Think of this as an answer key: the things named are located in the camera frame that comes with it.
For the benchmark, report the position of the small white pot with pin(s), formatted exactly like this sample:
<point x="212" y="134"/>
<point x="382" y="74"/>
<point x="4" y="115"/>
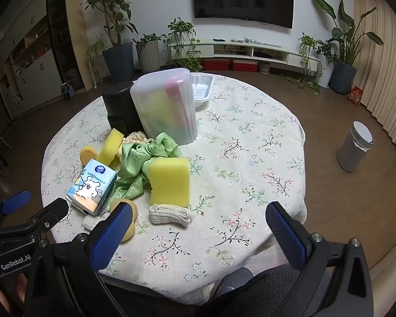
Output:
<point x="264" y="67"/>

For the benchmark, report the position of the translucent white plastic container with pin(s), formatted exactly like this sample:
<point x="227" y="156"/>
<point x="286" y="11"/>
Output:
<point x="161" y="112"/>

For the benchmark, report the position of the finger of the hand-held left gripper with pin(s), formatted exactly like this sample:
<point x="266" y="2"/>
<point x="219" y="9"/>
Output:
<point x="51" y="213"/>
<point x="16" y="201"/>

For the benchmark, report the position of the black plastic container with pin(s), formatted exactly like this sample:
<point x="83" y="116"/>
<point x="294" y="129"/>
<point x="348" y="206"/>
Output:
<point x="118" y="105"/>

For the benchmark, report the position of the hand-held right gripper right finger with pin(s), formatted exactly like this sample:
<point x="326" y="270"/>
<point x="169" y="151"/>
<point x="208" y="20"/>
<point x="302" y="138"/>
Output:
<point x="285" y="237"/>

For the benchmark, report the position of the broad-leaved plant in dark pot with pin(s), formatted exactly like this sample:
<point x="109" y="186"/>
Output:
<point x="343" y="76"/>

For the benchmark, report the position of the oblong yellow sponge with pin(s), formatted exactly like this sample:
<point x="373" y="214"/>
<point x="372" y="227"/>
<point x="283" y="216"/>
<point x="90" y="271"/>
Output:
<point x="110" y="145"/>

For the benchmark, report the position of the trailing plant in white pot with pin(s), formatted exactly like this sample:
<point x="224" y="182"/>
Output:
<point x="312" y="52"/>

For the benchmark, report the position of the beige curtain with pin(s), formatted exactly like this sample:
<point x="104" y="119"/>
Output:
<point x="386" y="72"/>

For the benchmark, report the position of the red paper bag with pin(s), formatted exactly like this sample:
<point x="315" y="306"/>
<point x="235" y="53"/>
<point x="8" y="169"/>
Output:
<point x="355" y="95"/>

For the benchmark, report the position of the tall plant in dark pot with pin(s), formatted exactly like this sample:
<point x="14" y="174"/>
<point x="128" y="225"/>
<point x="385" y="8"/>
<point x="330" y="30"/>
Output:
<point x="118" y="62"/>

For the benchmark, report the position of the large rectangular yellow sponge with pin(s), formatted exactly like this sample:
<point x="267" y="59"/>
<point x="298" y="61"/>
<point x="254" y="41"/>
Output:
<point x="170" y="181"/>

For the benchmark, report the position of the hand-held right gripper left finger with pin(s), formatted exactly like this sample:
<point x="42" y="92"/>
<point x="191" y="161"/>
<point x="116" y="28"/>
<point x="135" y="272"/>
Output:
<point x="114" y="237"/>

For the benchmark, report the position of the white television cabinet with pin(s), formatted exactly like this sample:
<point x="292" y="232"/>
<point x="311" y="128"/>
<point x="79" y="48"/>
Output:
<point x="224" y="50"/>

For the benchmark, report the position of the person's left hand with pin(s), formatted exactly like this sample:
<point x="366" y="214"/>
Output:
<point x="19" y="285"/>

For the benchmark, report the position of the small blue toy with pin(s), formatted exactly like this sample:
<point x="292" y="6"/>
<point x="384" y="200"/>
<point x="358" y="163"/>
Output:
<point x="67" y="89"/>

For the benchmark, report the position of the cream chunky knit pad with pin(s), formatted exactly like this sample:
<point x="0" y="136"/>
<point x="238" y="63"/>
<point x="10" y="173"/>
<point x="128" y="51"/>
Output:
<point x="135" y="138"/>

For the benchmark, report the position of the red storage box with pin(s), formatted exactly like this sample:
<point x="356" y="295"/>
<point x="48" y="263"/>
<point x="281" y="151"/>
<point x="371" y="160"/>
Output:
<point x="216" y="64"/>
<point x="245" y="66"/>

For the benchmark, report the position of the white wall cabinet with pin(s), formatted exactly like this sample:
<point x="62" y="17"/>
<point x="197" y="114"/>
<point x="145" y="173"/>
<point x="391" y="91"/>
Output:
<point x="36" y="72"/>

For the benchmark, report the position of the white plastic tray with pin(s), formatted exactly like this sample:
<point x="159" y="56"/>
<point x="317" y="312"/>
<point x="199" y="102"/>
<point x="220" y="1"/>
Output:
<point x="203" y="89"/>

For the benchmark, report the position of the thin-leaved plant on stand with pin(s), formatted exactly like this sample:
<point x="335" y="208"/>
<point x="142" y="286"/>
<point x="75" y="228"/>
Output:
<point x="94" y="49"/>

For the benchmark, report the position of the small cream knitted cloth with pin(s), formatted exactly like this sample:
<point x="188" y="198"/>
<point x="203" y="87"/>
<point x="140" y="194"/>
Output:
<point x="89" y="222"/>

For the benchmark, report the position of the blue tissue pack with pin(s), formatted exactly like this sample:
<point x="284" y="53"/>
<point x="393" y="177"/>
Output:
<point x="90" y="190"/>

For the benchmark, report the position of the trailing green plant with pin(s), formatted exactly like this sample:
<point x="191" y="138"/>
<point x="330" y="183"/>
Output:
<point x="181" y="36"/>

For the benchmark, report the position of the plant in ribbed grey pot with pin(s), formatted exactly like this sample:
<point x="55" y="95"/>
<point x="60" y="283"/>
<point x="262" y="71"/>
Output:
<point x="149" y="56"/>

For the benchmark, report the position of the grey trash bin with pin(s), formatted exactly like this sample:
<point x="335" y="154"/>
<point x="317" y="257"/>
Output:
<point x="351" y="148"/>

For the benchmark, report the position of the round yellow sponge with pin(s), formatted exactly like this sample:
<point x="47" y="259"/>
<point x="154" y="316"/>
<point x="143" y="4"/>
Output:
<point x="87" y="153"/>
<point x="131" y="233"/>

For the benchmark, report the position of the dark display cabinet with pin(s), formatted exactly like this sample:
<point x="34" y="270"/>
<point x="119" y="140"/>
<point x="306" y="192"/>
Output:
<point x="61" y="33"/>

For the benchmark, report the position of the green cloth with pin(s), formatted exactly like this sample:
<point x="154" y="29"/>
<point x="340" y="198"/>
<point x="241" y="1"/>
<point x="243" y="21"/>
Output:
<point x="135" y="168"/>

